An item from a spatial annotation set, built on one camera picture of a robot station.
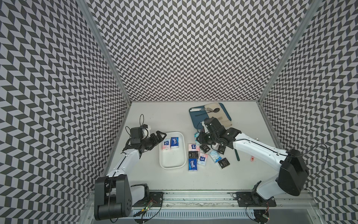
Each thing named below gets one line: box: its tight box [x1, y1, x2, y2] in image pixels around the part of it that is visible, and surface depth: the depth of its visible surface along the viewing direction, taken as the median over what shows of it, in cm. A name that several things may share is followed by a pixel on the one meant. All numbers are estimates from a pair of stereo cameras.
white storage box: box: [158, 132, 187, 170], surface depth 91 cm
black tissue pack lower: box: [217, 157, 231, 169], surface depth 86 cm
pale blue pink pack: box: [197, 153, 209, 166], surface depth 86 cm
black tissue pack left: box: [188, 150, 199, 159], surface depth 88 cm
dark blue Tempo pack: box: [170, 136, 179, 149], surface depth 93 cm
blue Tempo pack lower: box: [187, 158, 198, 172], surface depth 84 cm
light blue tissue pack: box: [208, 150, 223, 163], surface depth 88 cm
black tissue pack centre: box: [199, 144, 211, 154], surface depth 91 cm
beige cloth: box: [204, 102, 233, 129], surface depth 111 cm
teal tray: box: [189, 102, 232, 130], surface depth 110 cm
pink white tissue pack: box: [188, 143, 200, 152], surface depth 91 cm
